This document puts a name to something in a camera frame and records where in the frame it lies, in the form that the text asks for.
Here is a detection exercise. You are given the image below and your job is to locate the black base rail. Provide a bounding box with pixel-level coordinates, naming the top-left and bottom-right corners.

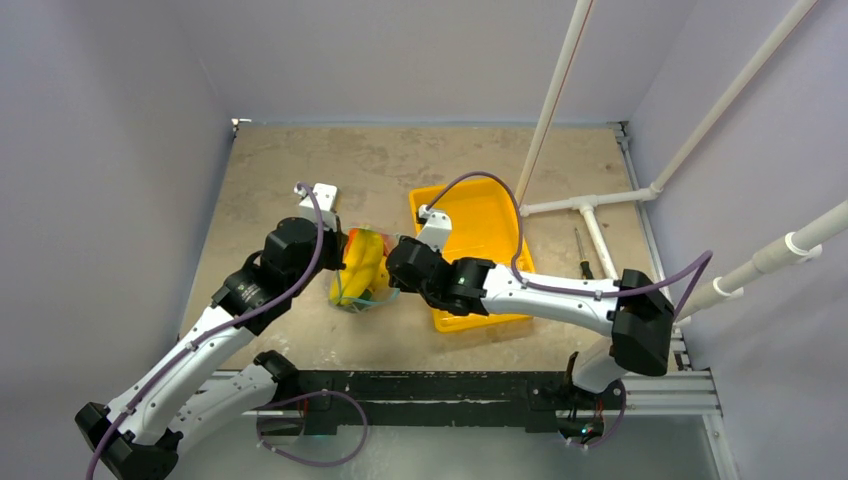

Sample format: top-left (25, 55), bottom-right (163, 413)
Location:
top-left (253, 350), bottom-right (626, 440)

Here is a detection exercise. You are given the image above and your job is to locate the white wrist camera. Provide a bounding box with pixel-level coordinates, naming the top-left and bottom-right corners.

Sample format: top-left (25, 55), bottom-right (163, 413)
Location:
top-left (294, 182), bottom-right (340, 231)
top-left (415, 204), bottom-right (453, 254)

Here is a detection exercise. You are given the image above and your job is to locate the black yellow screwdriver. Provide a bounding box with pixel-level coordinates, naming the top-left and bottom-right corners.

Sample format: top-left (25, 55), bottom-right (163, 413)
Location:
top-left (574, 228), bottom-right (594, 279)

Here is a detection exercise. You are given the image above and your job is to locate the aluminium frame rail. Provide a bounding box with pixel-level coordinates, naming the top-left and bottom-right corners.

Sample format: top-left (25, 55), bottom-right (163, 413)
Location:
top-left (612, 122), bottom-right (740, 480)

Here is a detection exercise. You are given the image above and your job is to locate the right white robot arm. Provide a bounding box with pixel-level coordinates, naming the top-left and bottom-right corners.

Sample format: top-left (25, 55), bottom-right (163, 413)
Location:
top-left (386, 237), bottom-right (675, 407)

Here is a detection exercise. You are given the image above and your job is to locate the white pvc pipe frame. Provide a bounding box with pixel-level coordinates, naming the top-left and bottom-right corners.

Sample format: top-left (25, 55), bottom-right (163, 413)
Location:
top-left (511, 0), bottom-right (848, 326)

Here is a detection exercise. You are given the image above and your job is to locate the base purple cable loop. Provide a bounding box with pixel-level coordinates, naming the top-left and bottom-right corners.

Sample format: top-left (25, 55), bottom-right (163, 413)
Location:
top-left (255, 390), bottom-right (369, 469)

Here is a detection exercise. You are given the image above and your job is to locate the yellow banana bunch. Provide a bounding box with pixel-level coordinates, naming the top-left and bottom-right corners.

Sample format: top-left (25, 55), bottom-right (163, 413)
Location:
top-left (339, 229), bottom-right (384, 306)

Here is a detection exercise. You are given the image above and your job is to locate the clear zip bag blue zipper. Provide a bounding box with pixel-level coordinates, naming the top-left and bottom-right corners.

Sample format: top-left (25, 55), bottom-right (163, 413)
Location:
top-left (327, 227), bottom-right (399, 313)

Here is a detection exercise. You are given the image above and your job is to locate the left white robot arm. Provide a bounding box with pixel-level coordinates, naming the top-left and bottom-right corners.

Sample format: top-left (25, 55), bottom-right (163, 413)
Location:
top-left (75, 212), bottom-right (346, 479)

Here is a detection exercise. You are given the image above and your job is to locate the yellow plastic tray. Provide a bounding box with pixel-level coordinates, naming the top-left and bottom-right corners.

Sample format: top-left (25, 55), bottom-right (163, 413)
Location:
top-left (408, 177), bottom-right (536, 334)

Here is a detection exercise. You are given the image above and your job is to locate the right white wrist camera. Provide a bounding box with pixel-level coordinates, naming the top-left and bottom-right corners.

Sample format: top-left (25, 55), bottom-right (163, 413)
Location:
top-left (415, 204), bottom-right (453, 254)

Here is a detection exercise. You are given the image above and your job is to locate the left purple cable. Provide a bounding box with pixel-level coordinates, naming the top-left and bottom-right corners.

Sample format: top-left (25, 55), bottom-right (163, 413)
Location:
top-left (84, 182), bottom-right (326, 480)

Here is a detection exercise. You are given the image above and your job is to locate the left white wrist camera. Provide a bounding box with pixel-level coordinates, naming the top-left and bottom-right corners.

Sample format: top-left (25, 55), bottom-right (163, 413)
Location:
top-left (294, 182), bottom-right (340, 231)

